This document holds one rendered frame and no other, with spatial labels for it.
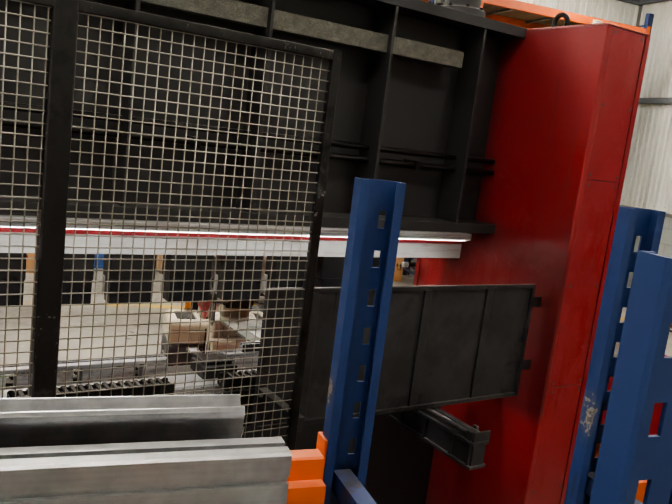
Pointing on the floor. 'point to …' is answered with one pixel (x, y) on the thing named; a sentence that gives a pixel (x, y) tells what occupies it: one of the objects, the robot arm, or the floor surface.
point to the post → (53, 196)
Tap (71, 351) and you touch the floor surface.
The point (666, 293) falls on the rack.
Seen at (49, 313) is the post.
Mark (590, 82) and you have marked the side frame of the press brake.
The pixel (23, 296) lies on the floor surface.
